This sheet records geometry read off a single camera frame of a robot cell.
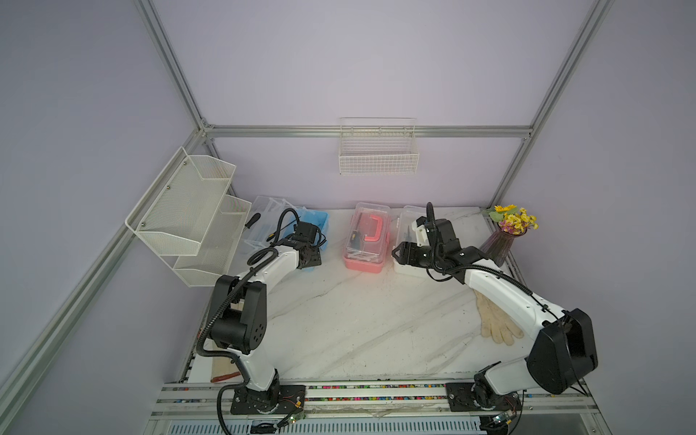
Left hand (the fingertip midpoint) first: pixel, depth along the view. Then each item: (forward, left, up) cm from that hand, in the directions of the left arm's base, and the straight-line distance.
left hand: (305, 261), depth 95 cm
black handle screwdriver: (+17, +20, +5) cm, 27 cm away
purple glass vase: (+3, -68, +5) cm, 68 cm away
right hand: (-5, -33, +9) cm, 35 cm away
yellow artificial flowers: (+4, -68, +18) cm, 70 cm away
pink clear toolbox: (+7, -22, +4) cm, 24 cm away
